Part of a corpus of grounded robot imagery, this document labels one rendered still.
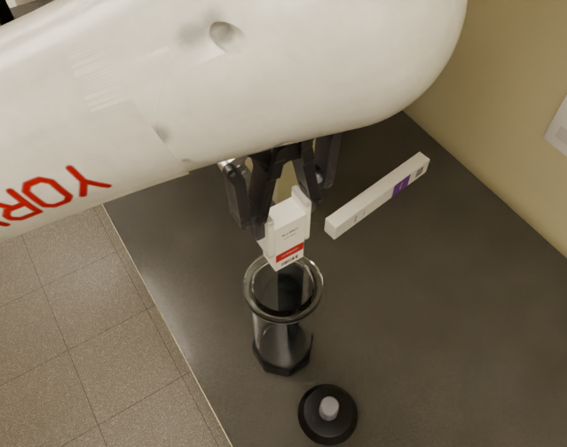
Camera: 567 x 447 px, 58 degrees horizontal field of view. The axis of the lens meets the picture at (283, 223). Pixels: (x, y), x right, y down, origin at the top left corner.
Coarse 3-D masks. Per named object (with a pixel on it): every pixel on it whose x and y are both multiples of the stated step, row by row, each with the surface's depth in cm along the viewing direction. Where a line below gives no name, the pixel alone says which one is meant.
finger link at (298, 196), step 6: (294, 186) 56; (294, 192) 56; (300, 192) 56; (294, 198) 57; (300, 198) 56; (306, 198) 55; (300, 204) 56; (306, 204) 55; (306, 210) 56; (306, 216) 57; (306, 222) 58; (306, 228) 59; (306, 234) 60
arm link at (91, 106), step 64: (64, 0) 21; (128, 0) 19; (192, 0) 18; (256, 0) 18; (320, 0) 18; (384, 0) 18; (448, 0) 19; (0, 64) 20; (64, 64) 20; (128, 64) 19; (192, 64) 19; (256, 64) 19; (320, 64) 19; (384, 64) 19; (0, 128) 20; (64, 128) 20; (128, 128) 20; (192, 128) 20; (256, 128) 21; (320, 128) 22; (0, 192) 22; (64, 192) 22; (128, 192) 24
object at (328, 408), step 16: (320, 384) 81; (304, 400) 79; (320, 400) 79; (336, 400) 76; (352, 400) 80; (304, 416) 77; (320, 416) 77; (336, 416) 77; (352, 416) 77; (304, 432) 77; (320, 432) 76; (336, 432) 76; (352, 432) 77
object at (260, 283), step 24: (264, 264) 71; (288, 264) 73; (312, 264) 71; (264, 288) 77; (288, 288) 79; (312, 288) 71; (264, 312) 66; (288, 312) 66; (312, 312) 72; (264, 336) 74; (288, 336) 72; (264, 360) 83; (288, 360) 80
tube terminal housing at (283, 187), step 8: (248, 160) 108; (248, 168) 110; (288, 168) 97; (280, 176) 97; (288, 176) 99; (280, 184) 99; (288, 184) 101; (296, 184) 102; (280, 192) 101; (288, 192) 103; (280, 200) 103
